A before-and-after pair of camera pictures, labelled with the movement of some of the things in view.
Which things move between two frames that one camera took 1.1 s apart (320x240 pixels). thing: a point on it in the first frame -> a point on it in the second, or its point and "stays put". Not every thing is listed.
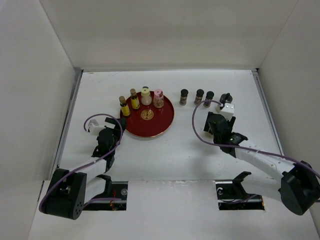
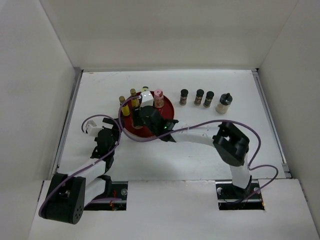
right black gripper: x=207 y=126 -> x=136 y=114
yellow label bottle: x=134 y=99 stays put
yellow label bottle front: x=125 y=109 stays put
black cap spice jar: x=183 y=98 stays put
